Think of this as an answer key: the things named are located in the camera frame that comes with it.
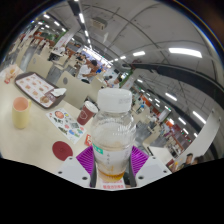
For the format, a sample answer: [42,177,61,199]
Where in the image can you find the ceiling air conditioner unit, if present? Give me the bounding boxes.
[90,16,109,31]

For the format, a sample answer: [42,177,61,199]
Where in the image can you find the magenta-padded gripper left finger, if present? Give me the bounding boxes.
[55,145,98,188]

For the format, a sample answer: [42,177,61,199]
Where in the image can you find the crumpled food wrapper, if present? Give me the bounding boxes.
[2,64,19,84]

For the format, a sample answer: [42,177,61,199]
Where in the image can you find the colourful printed flyer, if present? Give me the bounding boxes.
[45,108,87,145]

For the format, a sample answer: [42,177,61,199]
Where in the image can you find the dark tray with paper liner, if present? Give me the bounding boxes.
[14,71,67,110]

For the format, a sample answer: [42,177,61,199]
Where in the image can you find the dark red paper cup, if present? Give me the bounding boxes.
[76,100,99,126]

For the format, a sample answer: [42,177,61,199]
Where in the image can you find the small red sauce packet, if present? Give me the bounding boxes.
[84,133,94,147]

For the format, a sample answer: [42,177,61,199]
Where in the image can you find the white packet with red print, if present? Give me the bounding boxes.
[101,181,126,190]

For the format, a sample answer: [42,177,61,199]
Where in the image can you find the pale yellow mug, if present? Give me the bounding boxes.
[12,96,33,130]

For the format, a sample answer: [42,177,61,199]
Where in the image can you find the white napkin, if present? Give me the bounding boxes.
[49,87,68,98]

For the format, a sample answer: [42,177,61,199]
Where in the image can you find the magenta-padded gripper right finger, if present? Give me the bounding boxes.
[128,145,173,188]

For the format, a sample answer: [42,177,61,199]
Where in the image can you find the clear white-capped drink bottle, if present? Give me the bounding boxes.
[90,87,137,184]

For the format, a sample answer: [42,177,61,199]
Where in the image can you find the flat round red coaster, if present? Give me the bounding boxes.
[51,140,74,162]

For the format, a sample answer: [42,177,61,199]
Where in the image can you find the beige chairs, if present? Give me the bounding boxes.
[26,49,108,101]

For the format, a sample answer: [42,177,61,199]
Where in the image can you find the ceiling lights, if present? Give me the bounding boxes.
[31,0,208,134]

